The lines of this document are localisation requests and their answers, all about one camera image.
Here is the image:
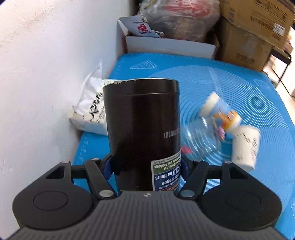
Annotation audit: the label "black thermos bottle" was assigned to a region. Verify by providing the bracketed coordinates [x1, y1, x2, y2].
[103, 78, 181, 191]

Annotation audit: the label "white calligraphy paper cup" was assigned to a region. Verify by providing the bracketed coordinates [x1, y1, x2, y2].
[232, 125, 261, 172]

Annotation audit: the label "blue orange paper cup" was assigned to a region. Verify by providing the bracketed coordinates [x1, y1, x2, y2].
[199, 92, 242, 133]

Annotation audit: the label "clear glass jar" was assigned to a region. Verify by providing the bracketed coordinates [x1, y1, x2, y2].
[181, 116, 225, 162]

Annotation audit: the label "white tissue pack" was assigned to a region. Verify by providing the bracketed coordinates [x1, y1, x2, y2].
[70, 61, 117, 136]

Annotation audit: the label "blue silicone baking mat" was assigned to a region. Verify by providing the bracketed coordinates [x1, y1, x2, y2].
[73, 52, 295, 240]

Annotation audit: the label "white open box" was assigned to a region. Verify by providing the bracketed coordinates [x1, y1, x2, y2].
[118, 15, 220, 59]

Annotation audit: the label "lower cardboard box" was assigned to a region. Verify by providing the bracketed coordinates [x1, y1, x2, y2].
[214, 18, 273, 72]

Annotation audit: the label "cardboard box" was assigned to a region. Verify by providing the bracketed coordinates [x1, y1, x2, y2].
[220, 0, 294, 49]
[214, 18, 273, 72]

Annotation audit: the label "black metal chair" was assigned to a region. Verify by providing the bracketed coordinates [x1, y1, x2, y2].
[263, 47, 294, 97]

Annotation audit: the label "clear plastic bag red contents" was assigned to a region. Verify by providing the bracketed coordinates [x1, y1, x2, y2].
[138, 0, 221, 42]

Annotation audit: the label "upper cardboard box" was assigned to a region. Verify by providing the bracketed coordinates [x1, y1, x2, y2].
[220, 0, 294, 49]

